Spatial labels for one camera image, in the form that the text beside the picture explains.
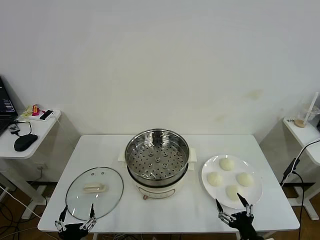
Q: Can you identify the black smartphone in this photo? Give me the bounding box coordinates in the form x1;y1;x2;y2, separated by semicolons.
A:
39;109;55;121

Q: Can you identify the white drinking straw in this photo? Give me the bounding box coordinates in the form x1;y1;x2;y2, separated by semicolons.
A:
303;91;320;125

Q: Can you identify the black laptop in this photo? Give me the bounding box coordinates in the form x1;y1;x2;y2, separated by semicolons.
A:
0;75;20;136

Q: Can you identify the steel steamer pot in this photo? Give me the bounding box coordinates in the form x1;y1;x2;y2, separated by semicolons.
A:
117;147;198;201

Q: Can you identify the white round plate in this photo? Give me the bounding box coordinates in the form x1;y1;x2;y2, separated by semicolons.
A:
201;154;264;210

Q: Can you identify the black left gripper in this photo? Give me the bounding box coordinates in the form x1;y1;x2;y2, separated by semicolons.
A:
54;203;98;240

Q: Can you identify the glass lid with cream handle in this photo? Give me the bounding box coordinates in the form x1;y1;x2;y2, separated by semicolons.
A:
65;166;125;221

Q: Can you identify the clear plastic drink cup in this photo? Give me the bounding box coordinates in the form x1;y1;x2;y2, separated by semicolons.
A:
295;101;320;128

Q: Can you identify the perforated steel steamer basket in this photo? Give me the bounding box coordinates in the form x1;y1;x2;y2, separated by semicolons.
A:
124;128;190;187

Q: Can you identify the black dongle cable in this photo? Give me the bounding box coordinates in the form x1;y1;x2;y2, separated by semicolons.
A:
12;119;33;138

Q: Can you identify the white floor cable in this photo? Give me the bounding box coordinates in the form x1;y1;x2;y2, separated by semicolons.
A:
0;184;42;220

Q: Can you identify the yellow snack packet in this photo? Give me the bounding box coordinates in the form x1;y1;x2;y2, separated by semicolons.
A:
21;105;33;118

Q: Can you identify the white flat box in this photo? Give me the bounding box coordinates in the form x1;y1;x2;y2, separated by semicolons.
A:
29;112;56;123

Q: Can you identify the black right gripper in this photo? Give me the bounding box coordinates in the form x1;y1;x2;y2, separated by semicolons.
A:
215;192;258;240

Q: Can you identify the white side table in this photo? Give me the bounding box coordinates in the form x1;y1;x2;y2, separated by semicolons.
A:
0;109;62;220
282;116;320;221

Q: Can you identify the white steamed baozi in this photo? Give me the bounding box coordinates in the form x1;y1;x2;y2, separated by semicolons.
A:
236;172;255;187
207;171;223;187
219;157;235;172
225;184;244;202

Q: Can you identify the black computer mouse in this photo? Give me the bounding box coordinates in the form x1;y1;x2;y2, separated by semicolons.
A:
13;133;39;152

